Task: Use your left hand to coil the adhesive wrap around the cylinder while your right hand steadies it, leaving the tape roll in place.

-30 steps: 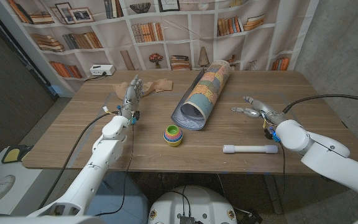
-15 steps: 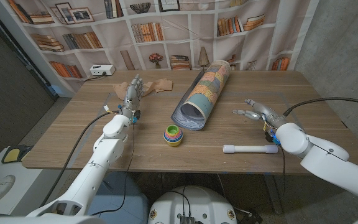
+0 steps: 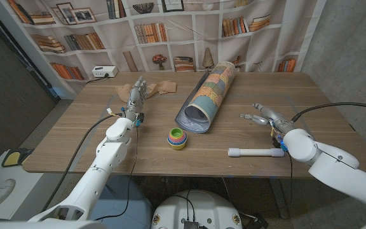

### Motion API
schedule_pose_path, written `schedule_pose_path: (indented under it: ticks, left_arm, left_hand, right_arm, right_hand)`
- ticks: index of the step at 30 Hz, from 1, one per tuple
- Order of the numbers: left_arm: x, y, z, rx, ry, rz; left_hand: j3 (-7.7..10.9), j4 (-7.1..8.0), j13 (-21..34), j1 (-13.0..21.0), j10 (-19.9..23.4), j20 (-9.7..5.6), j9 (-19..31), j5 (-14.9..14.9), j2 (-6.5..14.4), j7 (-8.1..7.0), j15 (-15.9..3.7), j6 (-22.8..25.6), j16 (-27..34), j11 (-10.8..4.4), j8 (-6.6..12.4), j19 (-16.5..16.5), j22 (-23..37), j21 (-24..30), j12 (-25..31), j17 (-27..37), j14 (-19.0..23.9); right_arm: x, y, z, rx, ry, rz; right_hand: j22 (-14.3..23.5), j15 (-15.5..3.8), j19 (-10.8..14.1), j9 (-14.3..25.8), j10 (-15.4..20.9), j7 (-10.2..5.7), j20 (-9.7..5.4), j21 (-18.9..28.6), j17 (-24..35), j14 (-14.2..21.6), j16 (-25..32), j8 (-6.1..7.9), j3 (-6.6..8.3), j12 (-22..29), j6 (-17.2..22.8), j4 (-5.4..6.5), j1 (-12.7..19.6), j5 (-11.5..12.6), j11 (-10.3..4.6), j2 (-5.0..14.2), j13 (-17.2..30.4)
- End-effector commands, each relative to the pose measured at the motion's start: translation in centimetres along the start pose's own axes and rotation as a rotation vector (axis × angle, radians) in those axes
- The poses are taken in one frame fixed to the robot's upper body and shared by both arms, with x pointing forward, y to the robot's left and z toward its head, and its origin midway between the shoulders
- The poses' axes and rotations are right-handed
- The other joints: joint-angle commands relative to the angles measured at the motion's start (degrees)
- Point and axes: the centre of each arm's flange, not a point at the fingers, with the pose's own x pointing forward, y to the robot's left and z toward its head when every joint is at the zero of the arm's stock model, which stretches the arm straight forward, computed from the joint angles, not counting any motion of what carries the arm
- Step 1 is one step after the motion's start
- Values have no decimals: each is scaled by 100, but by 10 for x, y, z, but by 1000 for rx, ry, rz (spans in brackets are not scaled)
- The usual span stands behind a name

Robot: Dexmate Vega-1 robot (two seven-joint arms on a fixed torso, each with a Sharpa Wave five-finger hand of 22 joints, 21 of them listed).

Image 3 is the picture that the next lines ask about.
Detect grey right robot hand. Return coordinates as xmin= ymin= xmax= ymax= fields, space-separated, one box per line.
xmin=239 ymin=102 xmax=295 ymax=134

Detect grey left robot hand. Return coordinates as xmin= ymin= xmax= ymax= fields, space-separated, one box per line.
xmin=124 ymin=75 xmax=148 ymax=123

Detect white plastic cylinder pipe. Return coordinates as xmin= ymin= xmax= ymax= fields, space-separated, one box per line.
xmin=227 ymin=148 xmax=285 ymax=158

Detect white power strip box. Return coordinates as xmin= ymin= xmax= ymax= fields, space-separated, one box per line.
xmin=91 ymin=66 xmax=119 ymax=78

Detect colourful stacking cups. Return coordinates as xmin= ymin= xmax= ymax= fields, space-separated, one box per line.
xmin=166 ymin=127 xmax=188 ymax=151

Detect rolled colourful map poster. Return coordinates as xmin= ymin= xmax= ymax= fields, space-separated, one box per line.
xmin=174 ymin=61 xmax=236 ymax=134

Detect grey table leg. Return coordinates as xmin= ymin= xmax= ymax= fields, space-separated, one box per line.
xmin=270 ymin=177 xmax=290 ymax=219

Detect printed bookshelf backdrop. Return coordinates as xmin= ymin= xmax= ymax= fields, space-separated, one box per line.
xmin=0 ymin=0 xmax=327 ymax=99

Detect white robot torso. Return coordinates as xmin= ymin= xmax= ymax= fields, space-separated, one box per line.
xmin=151 ymin=190 xmax=243 ymax=229

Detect dark perforated panel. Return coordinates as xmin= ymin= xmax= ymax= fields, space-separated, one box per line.
xmin=0 ymin=6 xmax=60 ymax=160

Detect yellow and black pad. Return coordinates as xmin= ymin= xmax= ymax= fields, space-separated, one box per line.
xmin=1 ymin=148 xmax=34 ymax=168

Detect white floor platform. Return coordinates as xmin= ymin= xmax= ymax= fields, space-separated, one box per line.
xmin=0 ymin=151 xmax=44 ymax=220

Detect black power strip cable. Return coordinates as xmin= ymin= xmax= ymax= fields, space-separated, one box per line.
xmin=86 ymin=73 xmax=110 ymax=85

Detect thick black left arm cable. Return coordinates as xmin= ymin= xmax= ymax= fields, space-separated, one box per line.
xmin=41 ymin=114 xmax=120 ymax=213

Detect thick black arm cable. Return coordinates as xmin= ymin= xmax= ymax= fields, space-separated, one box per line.
xmin=41 ymin=114 xmax=120 ymax=213
xmin=290 ymin=102 xmax=366 ymax=123

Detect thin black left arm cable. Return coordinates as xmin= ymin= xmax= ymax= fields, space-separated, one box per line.
xmin=93 ymin=125 xmax=140 ymax=222

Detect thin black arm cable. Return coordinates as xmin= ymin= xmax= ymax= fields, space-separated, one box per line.
xmin=287 ymin=151 xmax=295 ymax=207
xmin=93 ymin=125 xmax=140 ymax=222

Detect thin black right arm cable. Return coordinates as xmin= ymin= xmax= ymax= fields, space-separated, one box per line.
xmin=287 ymin=151 xmax=295 ymax=207

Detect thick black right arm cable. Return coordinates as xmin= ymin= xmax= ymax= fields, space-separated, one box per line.
xmin=290 ymin=102 xmax=366 ymax=123

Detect black cable on torso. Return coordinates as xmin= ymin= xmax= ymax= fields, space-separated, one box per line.
xmin=169 ymin=190 xmax=196 ymax=222

